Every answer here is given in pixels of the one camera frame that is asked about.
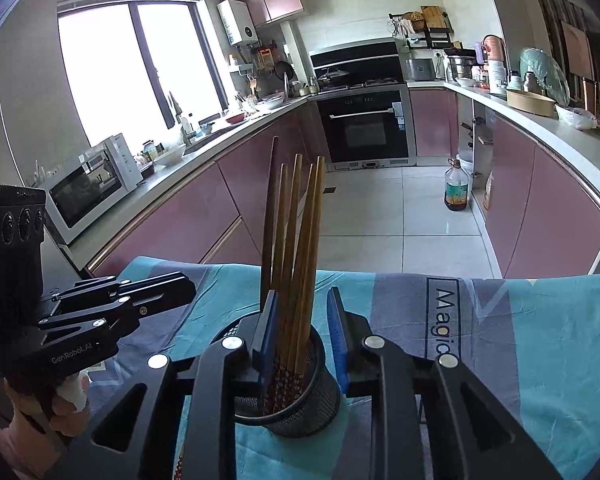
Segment pot with glass lid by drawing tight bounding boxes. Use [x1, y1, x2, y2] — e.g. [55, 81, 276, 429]
[316, 67, 350, 91]

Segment blue grey printed tablecloth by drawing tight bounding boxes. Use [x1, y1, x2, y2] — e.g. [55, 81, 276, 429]
[80, 256, 600, 480]

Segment grey kitchen countertop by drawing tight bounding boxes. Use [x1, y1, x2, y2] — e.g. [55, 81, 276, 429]
[65, 95, 311, 266]

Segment bunch of wooden chopsticks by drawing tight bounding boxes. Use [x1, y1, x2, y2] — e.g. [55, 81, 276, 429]
[174, 136, 327, 480]

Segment white bowl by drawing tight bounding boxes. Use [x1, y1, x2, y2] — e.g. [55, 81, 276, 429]
[152, 144, 186, 167]

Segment black built-in oven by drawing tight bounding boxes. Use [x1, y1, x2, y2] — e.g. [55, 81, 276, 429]
[314, 85, 416, 171]

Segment black range hood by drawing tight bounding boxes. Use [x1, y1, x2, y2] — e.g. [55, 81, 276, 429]
[308, 40, 403, 83]

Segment black wall rack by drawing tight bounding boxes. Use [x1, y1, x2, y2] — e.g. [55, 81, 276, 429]
[405, 27, 453, 51]

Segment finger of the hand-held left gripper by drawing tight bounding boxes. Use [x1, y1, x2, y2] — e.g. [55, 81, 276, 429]
[37, 296, 148, 345]
[55, 271, 197, 317]

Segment white microwave oven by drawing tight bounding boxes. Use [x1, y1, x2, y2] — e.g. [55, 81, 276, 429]
[45, 132, 145, 245]

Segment white plastic bag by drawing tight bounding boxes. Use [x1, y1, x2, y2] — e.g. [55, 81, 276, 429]
[555, 102, 598, 131]

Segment white kitchen countertop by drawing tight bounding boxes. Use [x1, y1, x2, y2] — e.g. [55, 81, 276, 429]
[407, 80, 600, 221]

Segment white wall water heater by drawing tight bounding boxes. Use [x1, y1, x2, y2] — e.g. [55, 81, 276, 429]
[217, 0, 258, 46]

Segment large kitchen window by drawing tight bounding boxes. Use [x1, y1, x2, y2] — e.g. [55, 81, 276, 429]
[57, 0, 226, 148]

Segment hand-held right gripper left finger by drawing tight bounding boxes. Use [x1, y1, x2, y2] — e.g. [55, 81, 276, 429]
[45, 287, 281, 480]

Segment teal covered fan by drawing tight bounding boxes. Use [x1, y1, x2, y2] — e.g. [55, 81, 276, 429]
[519, 47, 566, 101]

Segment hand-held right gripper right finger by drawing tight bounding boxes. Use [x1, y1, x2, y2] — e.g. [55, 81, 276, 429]
[326, 286, 563, 480]

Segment white jar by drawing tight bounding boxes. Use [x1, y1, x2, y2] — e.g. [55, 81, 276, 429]
[487, 60, 508, 95]

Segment pink base cabinet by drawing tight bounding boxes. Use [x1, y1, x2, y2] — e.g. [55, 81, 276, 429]
[87, 105, 326, 278]
[409, 87, 460, 158]
[482, 110, 600, 281]

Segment person's left hand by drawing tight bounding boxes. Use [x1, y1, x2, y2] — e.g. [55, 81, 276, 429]
[2, 370, 92, 466]

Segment stainless steel pot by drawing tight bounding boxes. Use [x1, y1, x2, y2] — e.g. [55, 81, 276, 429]
[447, 55, 476, 81]

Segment pink kettle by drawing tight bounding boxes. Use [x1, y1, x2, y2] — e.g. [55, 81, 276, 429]
[481, 35, 507, 78]

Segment black mesh utensil holder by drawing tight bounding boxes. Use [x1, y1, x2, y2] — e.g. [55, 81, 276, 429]
[211, 312, 341, 438]

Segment cooking oil bottle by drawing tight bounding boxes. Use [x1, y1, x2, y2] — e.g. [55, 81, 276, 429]
[444, 158, 473, 212]

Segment gas stove top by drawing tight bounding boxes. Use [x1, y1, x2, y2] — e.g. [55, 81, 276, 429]
[317, 77, 406, 95]

